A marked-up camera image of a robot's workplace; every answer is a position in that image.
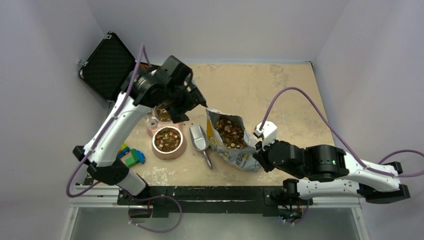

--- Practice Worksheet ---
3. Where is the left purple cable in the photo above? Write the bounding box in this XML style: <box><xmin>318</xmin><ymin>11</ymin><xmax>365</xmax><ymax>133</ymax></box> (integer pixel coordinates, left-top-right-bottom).
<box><xmin>65</xmin><ymin>43</ymin><xmax>183</xmax><ymax>233</ymax></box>

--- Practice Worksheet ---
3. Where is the orange blue toy car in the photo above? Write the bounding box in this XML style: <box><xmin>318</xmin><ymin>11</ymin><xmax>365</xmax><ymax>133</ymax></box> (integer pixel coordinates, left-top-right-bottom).
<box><xmin>117</xmin><ymin>143</ymin><xmax>131</xmax><ymax>159</ymax></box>

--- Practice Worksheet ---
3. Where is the clear water bottle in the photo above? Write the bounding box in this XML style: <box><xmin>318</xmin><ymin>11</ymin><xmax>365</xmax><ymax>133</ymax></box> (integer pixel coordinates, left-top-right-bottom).
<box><xmin>147</xmin><ymin>118</ymin><xmax>158</xmax><ymax>130</ymax></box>

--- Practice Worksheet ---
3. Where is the black poker chip case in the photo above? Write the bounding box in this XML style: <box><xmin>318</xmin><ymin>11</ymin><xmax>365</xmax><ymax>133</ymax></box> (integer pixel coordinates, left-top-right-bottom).
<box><xmin>78</xmin><ymin>31</ymin><xmax>160</xmax><ymax>102</ymax></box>

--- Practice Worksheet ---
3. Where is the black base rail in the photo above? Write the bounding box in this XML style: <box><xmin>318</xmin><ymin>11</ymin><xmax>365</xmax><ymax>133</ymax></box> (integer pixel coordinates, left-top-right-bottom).
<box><xmin>117</xmin><ymin>185</ymin><xmax>314</xmax><ymax>218</ymax></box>

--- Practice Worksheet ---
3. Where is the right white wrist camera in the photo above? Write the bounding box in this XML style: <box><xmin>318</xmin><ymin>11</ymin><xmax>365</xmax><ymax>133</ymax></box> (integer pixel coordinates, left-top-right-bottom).
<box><xmin>253</xmin><ymin>120</ymin><xmax>278</xmax><ymax>150</ymax></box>

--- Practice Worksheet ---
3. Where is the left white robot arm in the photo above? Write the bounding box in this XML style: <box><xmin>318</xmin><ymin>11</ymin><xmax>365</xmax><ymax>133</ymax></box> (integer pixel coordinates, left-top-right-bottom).
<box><xmin>73</xmin><ymin>55</ymin><xmax>207</xmax><ymax>205</ymax></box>

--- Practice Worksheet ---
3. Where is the green blue toy block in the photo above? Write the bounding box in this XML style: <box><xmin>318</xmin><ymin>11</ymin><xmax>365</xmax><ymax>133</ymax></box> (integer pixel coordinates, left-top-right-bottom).
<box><xmin>124</xmin><ymin>148</ymin><xmax>146</xmax><ymax>168</ymax></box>

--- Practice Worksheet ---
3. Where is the pet food bag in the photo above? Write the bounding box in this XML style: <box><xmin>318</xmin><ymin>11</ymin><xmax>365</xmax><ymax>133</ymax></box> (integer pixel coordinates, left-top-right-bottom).
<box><xmin>206</xmin><ymin>109</ymin><xmax>261</xmax><ymax>173</ymax></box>

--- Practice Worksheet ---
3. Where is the pink double pet bowl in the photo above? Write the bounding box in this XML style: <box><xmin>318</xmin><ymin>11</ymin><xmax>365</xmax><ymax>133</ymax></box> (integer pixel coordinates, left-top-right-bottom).
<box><xmin>146</xmin><ymin>104</ymin><xmax>187</xmax><ymax>161</ymax></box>

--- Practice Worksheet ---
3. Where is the metal food scoop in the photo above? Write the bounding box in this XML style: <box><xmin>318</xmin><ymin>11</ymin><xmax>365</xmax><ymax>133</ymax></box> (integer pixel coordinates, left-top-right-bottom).
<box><xmin>189</xmin><ymin>124</ymin><xmax>214</xmax><ymax>170</ymax></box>

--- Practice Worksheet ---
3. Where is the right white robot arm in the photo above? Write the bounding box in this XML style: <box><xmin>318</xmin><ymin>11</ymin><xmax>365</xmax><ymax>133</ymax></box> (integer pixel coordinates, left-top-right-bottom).
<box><xmin>252</xmin><ymin>140</ymin><xmax>411</xmax><ymax>204</ymax></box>

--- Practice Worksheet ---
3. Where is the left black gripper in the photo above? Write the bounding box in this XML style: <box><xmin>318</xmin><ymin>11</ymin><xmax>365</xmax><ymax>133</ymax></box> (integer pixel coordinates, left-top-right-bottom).
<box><xmin>163</xmin><ymin>76</ymin><xmax>208</xmax><ymax>123</ymax></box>

